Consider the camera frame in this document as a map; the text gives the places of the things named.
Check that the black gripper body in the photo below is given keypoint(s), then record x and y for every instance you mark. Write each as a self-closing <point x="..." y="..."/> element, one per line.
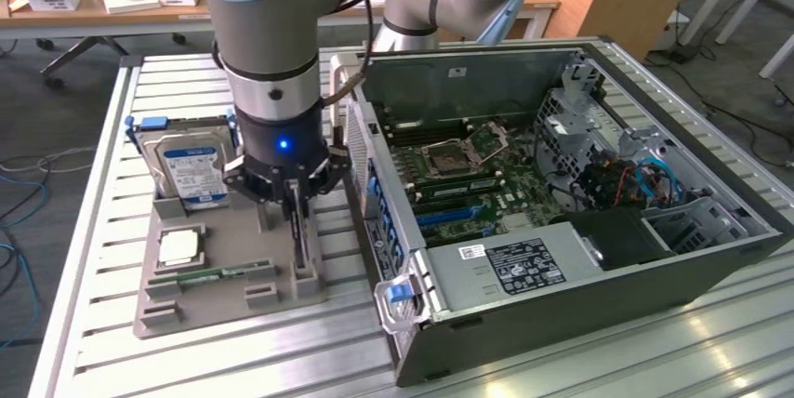
<point x="279" y="137"/>

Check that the green GPU with black fan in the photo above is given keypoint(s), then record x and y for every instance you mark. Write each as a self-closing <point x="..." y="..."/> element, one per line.
<point x="299" y="240"/>

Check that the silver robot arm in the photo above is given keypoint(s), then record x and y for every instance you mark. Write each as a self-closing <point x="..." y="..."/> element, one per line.
<point x="267" y="35"/>

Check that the hard disk with blue rails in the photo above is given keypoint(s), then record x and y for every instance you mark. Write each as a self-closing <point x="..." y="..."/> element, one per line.
<point x="186" y="170"/>

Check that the grey parts rack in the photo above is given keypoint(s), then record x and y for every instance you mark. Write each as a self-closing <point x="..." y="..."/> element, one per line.
<point x="235" y="249"/>

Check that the silver CPU chip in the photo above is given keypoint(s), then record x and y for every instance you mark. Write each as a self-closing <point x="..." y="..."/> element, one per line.
<point x="179" y="247"/>

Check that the CPU socket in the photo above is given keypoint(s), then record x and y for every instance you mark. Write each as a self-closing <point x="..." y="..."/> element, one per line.
<point x="446" y="158"/>

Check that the blue expansion slot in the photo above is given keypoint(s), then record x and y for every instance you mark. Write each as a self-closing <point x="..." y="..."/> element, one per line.
<point x="443" y="219"/>

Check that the silver socket cover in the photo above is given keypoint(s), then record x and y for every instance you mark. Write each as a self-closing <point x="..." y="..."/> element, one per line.
<point x="500" y="134"/>

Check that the blue case release latch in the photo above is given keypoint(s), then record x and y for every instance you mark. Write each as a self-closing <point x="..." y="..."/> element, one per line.
<point x="396" y="295"/>

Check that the green motherboard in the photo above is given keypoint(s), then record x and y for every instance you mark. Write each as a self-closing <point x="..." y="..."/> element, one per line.
<point x="520" y="184"/>

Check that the silver chipset heatsink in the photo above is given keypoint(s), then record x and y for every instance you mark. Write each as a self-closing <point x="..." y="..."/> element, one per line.
<point x="518" y="222"/>

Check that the grey power supply unit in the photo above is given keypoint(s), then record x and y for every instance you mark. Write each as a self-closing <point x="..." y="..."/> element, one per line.
<point x="471" y="277"/>

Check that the black chair base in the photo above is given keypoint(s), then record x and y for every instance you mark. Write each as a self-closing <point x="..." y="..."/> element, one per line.
<point x="75" y="51"/>

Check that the silver perforated drive cage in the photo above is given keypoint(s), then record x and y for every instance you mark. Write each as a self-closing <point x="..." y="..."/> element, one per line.
<point x="570" y="123"/>

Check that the black drive bay cage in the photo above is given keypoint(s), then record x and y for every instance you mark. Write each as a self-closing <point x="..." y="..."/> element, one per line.
<point x="621" y="240"/>

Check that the black open PC case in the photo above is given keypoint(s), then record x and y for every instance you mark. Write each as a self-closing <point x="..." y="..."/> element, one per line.
<point x="558" y="337"/>

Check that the orange packet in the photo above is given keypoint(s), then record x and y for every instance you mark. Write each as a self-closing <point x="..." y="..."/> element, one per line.
<point x="15" y="0"/>

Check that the black power strip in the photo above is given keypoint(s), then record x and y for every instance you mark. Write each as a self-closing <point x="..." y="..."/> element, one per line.
<point x="675" y="55"/>

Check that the white box red button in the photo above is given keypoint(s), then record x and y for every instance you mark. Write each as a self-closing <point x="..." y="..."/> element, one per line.
<point x="679" y="21"/>

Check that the silver disk bay bracket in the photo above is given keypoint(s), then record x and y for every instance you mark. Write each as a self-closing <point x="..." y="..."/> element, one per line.
<point x="701" y="221"/>

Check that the white table frame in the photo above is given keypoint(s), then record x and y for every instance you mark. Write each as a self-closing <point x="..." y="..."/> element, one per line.
<point x="747" y="3"/>

